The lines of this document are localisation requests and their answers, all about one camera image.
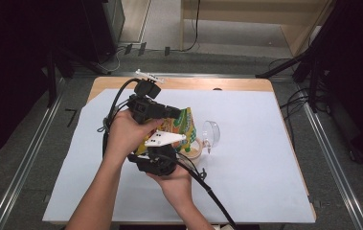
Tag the person's right hand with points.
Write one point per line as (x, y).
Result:
(177, 187)

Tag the white paper sheet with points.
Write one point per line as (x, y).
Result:
(249, 179)

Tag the wooden shelf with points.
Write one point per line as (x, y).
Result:
(297, 35)

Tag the black metal stand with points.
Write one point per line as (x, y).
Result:
(52, 80)

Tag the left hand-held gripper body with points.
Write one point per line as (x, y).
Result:
(142, 108)

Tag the dark curtain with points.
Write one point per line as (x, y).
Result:
(361, 64)
(10, 64)

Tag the black cabinet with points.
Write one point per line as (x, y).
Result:
(99, 28)

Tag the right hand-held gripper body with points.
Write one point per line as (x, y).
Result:
(160, 163)

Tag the person's left hand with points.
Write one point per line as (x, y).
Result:
(121, 137)

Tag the yellow green snack packet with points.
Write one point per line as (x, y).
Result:
(185, 127)

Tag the dark table grommet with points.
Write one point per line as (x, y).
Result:
(217, 89)

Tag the black tripod stand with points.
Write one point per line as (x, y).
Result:
(284, 65)

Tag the beige powder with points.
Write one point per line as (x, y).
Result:
(194, 154)

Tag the glass jar with hinged lid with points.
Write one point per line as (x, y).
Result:
(212, 134)

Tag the aluminium floor rail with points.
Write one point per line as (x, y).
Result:
(332, 159)
(26, 166)

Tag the wooden table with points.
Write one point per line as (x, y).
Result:
(185, 83)

